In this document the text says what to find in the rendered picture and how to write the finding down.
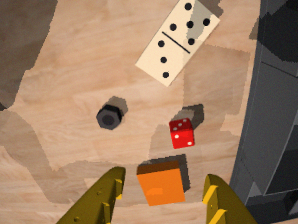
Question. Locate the red die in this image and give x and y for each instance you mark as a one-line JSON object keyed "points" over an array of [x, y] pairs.
{"points": [[182, 133]]}

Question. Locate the cream domino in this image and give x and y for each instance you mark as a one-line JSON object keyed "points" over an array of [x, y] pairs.
{"points": [[183, 31]]}

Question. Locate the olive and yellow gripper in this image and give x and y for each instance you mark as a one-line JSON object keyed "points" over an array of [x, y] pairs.
{"points": [[96, 205]]}

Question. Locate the grey bin with label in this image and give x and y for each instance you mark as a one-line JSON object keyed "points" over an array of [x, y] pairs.
{"points": [[272, 111]]}

